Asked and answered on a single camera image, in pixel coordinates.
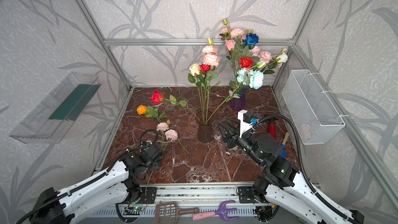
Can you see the clear plastic wall shelf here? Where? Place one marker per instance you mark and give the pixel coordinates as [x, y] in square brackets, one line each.
[50, 120]

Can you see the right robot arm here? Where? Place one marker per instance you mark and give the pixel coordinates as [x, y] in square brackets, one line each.
[303, 200]

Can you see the white rose stem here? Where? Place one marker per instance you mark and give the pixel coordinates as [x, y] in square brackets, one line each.
[268, 63]

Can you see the blue garden trowel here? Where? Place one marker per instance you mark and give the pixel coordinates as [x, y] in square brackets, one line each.
[286, 137]

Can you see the large red rose stem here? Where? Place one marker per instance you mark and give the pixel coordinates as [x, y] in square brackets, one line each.
[246, 63]

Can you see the brown plastic scoop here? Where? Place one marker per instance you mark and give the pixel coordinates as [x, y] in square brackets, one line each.
[168, 213]

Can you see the orange flower stem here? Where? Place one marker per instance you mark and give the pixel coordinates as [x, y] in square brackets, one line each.
[157, 112]

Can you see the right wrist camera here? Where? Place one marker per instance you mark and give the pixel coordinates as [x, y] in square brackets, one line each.
[247, 121]

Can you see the blue rose stem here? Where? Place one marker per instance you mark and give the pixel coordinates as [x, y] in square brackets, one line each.
[250, 48]

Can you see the purple pink garden fork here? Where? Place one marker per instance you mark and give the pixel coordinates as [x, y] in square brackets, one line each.
[222, 212]

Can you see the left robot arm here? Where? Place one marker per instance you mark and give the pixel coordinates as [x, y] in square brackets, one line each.
[113, 185]

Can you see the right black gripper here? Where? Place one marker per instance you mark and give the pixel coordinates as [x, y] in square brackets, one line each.
[234, 136]

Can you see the white wire mesh basket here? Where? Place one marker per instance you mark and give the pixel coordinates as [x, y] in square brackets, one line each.
[314, 115]

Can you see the dark red glass vase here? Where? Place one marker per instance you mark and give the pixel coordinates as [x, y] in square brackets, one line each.
[205, 131]

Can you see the cream peach rose stem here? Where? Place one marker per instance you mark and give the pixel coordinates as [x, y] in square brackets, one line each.
[196, 78]

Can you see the pale blue white flower stem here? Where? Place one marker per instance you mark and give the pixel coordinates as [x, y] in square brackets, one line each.
[251, 77]

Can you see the purple glass vase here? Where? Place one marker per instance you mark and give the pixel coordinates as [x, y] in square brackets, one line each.
[238, 104]

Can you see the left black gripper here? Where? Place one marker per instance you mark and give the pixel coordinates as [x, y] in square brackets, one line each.
[152, 154]

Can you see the small pink flower stem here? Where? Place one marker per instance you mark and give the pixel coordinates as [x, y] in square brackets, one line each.
[168, 136]

